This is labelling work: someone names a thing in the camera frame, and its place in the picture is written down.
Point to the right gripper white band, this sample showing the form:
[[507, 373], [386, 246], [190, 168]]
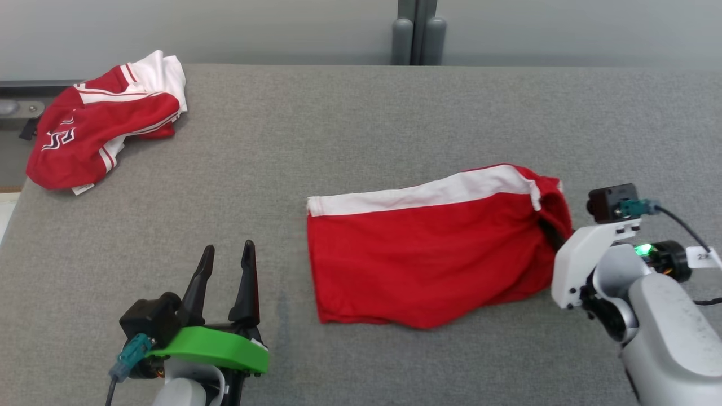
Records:
[[575, 265]]

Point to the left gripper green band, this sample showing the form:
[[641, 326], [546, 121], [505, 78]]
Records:
[[214, 347]]

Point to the red shorts with white band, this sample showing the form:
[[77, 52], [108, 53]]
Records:
[[428, 259]]

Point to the red jersey with number 23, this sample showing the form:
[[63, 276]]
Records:
[[84, 141]]

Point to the left gripper black motor cylinder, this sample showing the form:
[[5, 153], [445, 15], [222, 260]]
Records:
[[148, 367]]

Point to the gripper black motor cylinder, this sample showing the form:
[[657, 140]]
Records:
[[148, 367], [671, 262]]

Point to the right gripper black motor cylinder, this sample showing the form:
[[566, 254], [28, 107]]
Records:
[[671, 262]]

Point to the grey fabric sofa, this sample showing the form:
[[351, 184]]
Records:
[[338, 129]]

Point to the white cloth in basket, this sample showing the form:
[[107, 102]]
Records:
[[4, 217]]

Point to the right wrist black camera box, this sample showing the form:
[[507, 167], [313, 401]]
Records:
[[606, 203]]

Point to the grey partition post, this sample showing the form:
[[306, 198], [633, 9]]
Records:
[[417, 28]]

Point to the grey metal wheeled frame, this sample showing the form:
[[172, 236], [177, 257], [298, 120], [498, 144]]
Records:
[[20, 108]]

